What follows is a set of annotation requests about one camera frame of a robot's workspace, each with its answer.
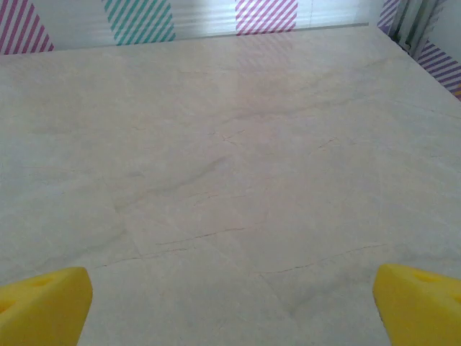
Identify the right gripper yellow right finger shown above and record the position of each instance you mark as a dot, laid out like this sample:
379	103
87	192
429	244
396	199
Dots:
421	313

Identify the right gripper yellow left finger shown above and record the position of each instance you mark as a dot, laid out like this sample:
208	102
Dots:
39	310

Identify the aluminium frame post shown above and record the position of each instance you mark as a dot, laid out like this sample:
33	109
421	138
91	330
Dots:
419	25

